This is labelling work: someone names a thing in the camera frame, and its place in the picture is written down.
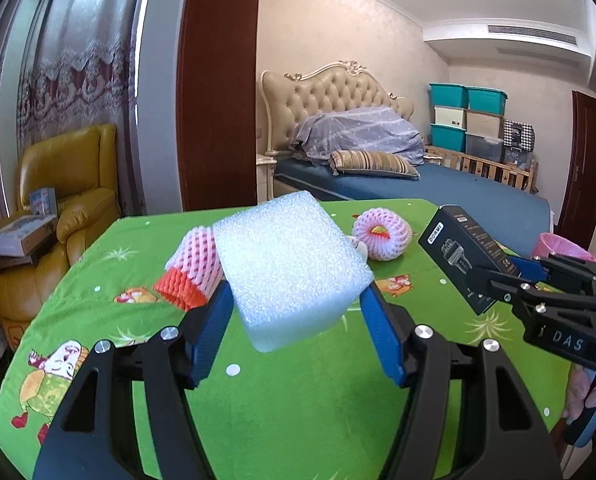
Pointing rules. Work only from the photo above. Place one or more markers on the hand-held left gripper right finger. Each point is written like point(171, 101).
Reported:
point(384, 332)

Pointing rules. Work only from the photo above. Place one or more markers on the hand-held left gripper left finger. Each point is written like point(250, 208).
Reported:
point(210, 332)

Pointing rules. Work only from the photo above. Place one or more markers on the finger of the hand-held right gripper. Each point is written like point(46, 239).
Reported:
point(503, 286)
point(570, 266)

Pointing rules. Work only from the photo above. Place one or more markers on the pink lined waste bin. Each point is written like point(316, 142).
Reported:
point(558, 247)

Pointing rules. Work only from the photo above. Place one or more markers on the black product box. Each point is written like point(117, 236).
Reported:
point(463, 247)

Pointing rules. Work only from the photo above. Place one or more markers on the white foam block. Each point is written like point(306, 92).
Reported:
point(283, 270)

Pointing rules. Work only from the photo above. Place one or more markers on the person's right hand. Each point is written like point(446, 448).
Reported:
point(580, 395)

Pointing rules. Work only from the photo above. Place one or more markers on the pink and orange foam net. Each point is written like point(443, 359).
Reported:
point(193, 260)

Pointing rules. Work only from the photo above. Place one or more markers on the pink net wrapped fruit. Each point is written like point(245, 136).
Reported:
point(395, 240)

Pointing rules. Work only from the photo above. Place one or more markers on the blue bed mattress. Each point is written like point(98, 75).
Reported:
point(458, 195)

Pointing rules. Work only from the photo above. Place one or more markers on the green printed tablecloth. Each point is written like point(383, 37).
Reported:
point(128, 270)

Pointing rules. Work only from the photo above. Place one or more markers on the brown wooden door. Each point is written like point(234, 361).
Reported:
point(585, 160)

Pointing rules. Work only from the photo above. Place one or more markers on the black white checkered bag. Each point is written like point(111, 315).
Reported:
point(519, 135)

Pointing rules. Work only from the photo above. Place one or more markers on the white nightstand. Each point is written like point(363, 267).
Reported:
point(265, 175)

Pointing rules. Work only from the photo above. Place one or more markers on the brown striped pillow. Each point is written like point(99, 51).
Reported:
point(378, 164)

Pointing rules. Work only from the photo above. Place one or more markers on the stack of plastic storage boxes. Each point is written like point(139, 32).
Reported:
point(465, 120)

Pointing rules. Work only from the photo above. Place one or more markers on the brown flat box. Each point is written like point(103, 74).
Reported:
point(23, 260)

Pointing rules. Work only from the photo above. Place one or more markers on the blue striped quilt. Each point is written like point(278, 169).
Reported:
point(363, 132)

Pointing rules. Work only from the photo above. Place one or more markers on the colourful picture box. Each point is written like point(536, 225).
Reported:
point(43, 201)

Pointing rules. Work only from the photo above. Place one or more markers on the white cardboard box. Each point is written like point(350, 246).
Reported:
point(20, 235)

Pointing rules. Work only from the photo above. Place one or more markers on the yellow leather armchair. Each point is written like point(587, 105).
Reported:
point(78, 160)

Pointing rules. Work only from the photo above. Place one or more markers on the white air conditioner vent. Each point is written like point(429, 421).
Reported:
point(518, 35)

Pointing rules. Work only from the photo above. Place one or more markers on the brown wooden door panel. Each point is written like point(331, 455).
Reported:
point(218, 85)

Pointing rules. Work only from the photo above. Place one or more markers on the beige tufted headboard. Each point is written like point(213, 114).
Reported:
point(328, 90)

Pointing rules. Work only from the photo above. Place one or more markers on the patterned lace curtain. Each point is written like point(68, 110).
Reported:
point(78, 60)

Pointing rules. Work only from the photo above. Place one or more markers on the wooden crib rail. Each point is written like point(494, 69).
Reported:
point(483, 167)

